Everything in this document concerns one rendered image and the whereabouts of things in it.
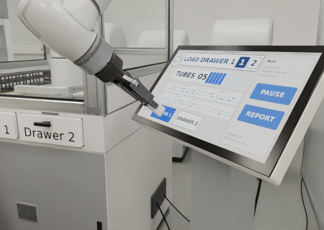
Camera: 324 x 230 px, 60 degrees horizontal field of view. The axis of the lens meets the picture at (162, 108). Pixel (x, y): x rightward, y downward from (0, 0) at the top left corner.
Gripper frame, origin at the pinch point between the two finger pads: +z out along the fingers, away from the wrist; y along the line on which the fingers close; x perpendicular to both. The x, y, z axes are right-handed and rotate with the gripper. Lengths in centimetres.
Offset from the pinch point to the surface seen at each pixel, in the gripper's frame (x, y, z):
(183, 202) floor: 24, 85, 131
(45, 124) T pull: 22.4, 42.2, -8.5
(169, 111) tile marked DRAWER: -1.1, -2.7, 3.7
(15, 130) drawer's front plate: 32, 60, -11
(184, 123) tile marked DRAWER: 0.8, -10.6, 3.7
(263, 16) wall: -229, 173, 187
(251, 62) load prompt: -19.9, -20.7, 3.6
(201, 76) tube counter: -14.1, -6.4, 3.6
